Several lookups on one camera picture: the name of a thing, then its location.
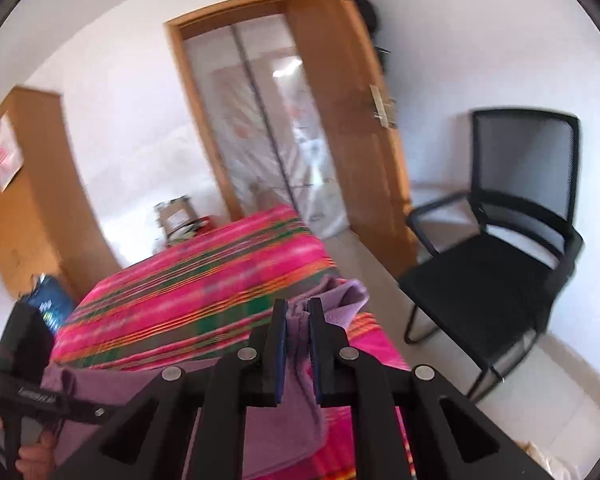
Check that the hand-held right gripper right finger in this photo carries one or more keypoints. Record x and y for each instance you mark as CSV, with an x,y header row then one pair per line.
x,y
316,350

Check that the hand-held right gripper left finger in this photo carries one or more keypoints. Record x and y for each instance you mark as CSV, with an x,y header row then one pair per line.
x,y
280,350

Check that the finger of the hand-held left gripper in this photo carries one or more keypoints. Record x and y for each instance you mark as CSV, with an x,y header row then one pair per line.
x,y
87,411

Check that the purple fleece pants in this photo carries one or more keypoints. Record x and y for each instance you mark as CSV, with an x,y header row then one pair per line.
x,y
280,430

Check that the person's left hand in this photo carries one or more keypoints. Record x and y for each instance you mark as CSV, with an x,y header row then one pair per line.
x,y
35,455

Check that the blue printed tote bag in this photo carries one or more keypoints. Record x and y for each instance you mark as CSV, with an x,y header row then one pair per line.
x,y
52,305

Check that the pink plaid bed sheet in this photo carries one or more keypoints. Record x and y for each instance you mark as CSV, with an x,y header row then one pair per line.
x,y
205,285

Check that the wooden wardrobe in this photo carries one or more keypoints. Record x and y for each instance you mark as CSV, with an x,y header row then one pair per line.
x,y
35,210

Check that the cardboard box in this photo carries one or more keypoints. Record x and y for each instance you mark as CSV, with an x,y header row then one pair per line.
x,y
175,215

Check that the black mesh office chair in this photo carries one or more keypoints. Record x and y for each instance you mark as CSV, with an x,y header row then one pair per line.
x,y
480,285

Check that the white plastic bag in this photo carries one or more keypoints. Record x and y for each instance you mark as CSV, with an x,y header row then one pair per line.
x,y
6,155

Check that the translucent printed door curtain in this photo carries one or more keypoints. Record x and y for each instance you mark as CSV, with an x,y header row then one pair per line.
x,y
250,120

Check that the wooden door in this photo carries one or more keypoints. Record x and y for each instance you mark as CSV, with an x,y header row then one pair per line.
x,y
350,110

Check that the black hanging bag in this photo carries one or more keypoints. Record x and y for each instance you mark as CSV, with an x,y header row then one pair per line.
x,y
365,10

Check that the wooden door frame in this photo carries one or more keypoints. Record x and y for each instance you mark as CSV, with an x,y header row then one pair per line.
x,y
200,110

